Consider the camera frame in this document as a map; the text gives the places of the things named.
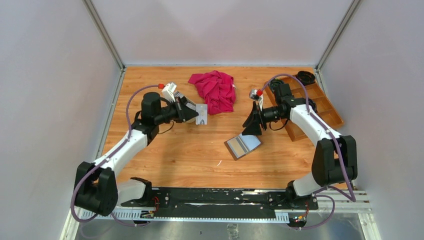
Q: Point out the aluminium frame rail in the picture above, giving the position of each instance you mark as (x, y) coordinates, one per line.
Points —
(329, 201)

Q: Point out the crumpled pink cloth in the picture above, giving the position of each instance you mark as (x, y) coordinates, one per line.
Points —
(217, 90)

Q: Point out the beige card tray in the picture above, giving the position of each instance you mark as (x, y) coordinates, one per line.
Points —
(192, 120)

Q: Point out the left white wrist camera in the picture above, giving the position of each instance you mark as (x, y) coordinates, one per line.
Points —
(168, 90)

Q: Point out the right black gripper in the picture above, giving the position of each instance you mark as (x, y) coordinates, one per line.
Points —
(254, 127)

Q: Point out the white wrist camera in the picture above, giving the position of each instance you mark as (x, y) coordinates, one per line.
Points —
(257, 95)
(168, 90)

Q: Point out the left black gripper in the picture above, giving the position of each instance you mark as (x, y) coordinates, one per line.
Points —
(182, 113)

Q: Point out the stack of credit cards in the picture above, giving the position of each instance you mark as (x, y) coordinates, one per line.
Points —
(185, 100)

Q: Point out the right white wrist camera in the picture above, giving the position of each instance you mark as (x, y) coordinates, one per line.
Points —
(257, 95)

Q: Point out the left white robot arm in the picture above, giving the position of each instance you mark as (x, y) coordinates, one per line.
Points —
(96, 188)

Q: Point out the white VIP credit card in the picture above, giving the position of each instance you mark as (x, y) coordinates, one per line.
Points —
(202, 110)

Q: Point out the brown wooden compartment tray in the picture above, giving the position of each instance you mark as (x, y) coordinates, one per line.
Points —
(304, 86)

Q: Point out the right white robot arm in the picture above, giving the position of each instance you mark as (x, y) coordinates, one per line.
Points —
(335, 156)

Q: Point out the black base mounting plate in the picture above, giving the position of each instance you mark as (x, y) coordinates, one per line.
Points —
(225, 203)

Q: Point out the brown leather card holder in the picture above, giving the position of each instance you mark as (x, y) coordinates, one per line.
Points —
(241, 145)

